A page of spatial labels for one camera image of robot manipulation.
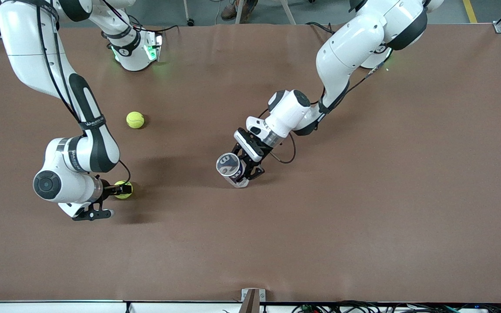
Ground yellow tennis ball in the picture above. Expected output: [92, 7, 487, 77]
[126, 111, 145, 130]
[114, 180, 134, 200]

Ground clear tennis ball can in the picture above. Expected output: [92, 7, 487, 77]
[216, 152, 250, 188]

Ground brown table mat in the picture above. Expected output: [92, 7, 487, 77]
[0, 23, 501, 304]

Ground brown shoe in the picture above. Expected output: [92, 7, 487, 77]
[238, 0, 259, 23]
[221, 2, 238, 21]

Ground white pole with caster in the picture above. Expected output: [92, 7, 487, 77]
[183, 0, 195, 27]

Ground black left arm base cable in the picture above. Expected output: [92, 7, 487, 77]
[305, 21, 336, 35]

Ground black arm base cable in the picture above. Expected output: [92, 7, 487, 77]
[305, 21, 336, 35]
[103, 0, 180, 33]

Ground small metal bracket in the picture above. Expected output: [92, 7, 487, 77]
[241, 288, 267, 303]

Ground black right arm base cable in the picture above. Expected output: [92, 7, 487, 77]
[103, 0, 180, 33]

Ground tangled black cables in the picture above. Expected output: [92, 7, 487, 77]
[292, 300, 501, 313]

